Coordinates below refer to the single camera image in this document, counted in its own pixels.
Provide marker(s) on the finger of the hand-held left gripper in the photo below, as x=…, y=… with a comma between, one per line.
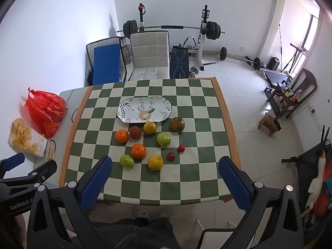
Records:
x=13, y=160
x=39, y=171

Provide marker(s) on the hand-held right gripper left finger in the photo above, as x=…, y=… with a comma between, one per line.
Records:
x=97, y=181

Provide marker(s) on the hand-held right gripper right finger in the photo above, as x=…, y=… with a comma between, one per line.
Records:
x=233, y=184

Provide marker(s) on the green apple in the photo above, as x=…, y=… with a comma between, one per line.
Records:
x=163, y=138
x=127, y=160

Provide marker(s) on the orange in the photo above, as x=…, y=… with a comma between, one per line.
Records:
x=121, y=136
x=138, y=151

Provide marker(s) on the yellow pear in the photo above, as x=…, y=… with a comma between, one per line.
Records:
x=155, y=162
x=150, y=128

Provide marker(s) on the small brown fruit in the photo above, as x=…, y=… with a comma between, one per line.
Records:
x=135, y=133

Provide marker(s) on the large brown fruit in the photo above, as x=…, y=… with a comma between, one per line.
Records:
x=177, y=124

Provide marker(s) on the oval floral plate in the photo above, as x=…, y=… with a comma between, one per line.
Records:
x=134, y=105

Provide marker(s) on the chips packet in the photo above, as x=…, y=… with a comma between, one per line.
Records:
x=23, y=134

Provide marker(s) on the green checkered tablecloth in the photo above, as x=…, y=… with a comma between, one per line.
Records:
x=181, y=176

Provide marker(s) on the red plastic bag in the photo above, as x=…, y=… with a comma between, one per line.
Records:
x=44, y=109

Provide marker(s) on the small red fruit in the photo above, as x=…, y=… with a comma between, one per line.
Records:
x=170, y=156
x=181, y=149

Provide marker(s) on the small wooden stool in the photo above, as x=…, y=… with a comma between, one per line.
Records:
x=267, y=120

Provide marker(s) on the white plush goose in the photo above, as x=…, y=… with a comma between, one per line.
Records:
x=315, y=184

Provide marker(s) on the orange cloth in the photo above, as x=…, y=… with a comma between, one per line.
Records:
x=325, y=199

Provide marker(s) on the orange drink bottle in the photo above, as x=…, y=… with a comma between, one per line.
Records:
x=298, y=95

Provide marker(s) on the treadmill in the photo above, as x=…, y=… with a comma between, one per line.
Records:
x=276, y=76

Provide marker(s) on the chrome dumbbell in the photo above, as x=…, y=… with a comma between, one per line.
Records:
x=194, y=72

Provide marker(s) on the chair with blue cushion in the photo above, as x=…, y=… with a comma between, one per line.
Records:
x=106, y=62

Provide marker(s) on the black steel bar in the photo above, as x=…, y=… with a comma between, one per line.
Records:
x=210, y=63

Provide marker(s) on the dark wooden chair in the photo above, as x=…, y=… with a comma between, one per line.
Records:
x=306, y=80

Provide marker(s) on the black speaker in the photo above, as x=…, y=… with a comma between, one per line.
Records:
x=274, y=63

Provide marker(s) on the clear water jug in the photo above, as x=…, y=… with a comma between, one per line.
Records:
x=127, y=54

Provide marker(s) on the long barbell with small plates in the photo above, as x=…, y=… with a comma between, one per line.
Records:
x=223, y=53

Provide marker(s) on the white barbell rack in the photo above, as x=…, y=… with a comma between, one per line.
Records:
x=201, y=57

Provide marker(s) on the black blue sit-up board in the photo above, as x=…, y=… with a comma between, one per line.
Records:
x=179, y=62

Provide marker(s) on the white padded chair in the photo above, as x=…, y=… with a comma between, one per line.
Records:
x=149, y=54

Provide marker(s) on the barbell with black plates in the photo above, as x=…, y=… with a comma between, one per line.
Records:
x=171, y=27

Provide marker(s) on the white metal chair frame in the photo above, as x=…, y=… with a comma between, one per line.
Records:
x=217, y=230

